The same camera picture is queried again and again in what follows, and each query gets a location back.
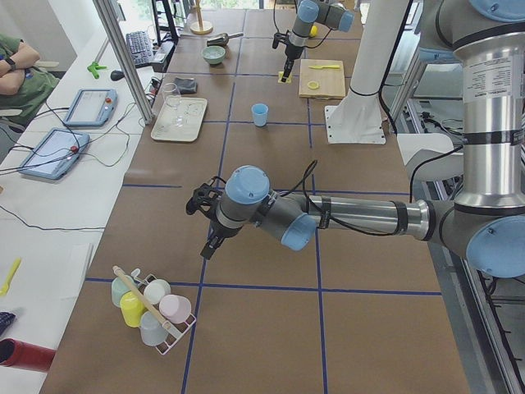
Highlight wooden rack handle rod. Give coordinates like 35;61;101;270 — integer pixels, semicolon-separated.
112;265;173;332

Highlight grey blue cup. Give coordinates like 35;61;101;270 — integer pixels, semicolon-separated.
139;311;168;346

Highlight green plastic clamp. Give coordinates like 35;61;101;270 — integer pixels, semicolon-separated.
87;61;107;80

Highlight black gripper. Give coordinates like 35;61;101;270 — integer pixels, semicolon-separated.
281;42;303;80
200;222;239;259

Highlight aluminium frame post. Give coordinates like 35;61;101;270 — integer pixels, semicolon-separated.
93;0;154;125

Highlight white cup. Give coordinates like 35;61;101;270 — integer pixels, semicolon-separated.
144;279;171;305

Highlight lower blue teach pendant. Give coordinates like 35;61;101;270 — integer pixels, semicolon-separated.
18;128;90;181

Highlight yellow plastic knife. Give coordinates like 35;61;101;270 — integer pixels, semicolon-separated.
308;64;341;70

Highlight clear wine glass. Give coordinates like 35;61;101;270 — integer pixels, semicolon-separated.
162;82;184;127

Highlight red bottle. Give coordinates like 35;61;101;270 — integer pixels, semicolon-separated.
1;338;56;373

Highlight light blue plastic cup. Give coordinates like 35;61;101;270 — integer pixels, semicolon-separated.
251;103;269;127

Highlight yellow cup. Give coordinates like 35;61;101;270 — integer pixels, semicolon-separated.
120;291;147;328

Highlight black computer mouse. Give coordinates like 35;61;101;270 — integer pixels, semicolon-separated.
110;70;125;81

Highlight seated person green shirt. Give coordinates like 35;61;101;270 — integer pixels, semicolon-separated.
1;34;60;126

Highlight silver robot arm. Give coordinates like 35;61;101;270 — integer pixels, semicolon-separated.
186;1;524;277
272;0;354;83

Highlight mint green cup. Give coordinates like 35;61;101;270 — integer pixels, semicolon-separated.
111;277;130;308

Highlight grey folded cloth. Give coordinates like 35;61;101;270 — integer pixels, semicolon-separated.
173;77;198;95

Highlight white wire cup rack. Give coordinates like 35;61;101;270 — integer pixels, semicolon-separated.
130;268;196;355

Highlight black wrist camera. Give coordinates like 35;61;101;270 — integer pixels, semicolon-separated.
185;176;224;219
272;30;290;49

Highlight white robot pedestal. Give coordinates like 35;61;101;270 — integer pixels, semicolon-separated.
325;0;412;144

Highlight pink cup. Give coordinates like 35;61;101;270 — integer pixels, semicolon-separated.
159;294;192;323

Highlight cream bear serving tray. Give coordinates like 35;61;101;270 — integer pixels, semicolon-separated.
151;97;208;143

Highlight yellow lemon right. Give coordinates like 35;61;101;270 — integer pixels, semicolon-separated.
309;25;317;38

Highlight green bowl of ice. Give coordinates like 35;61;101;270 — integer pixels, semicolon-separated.
201;45;226;66

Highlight upper blue teach pendant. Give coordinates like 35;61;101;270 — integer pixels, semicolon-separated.
62;89;118;128

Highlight yellow spatula on desk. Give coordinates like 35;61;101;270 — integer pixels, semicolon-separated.
0;258;21;296

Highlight wooden mug tree stand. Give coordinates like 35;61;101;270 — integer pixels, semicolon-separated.
189;0;213;35

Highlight bamboo cutting board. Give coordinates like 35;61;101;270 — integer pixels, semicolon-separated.
299;59;347;99

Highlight blue teach pendant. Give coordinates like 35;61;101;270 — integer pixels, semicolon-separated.
18;128;90;181
62;89;118;128

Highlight steel ice scoop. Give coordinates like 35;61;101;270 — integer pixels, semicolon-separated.
207;32;244;47

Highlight black keyboard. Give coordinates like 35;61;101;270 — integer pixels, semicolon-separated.
126;31;153;68

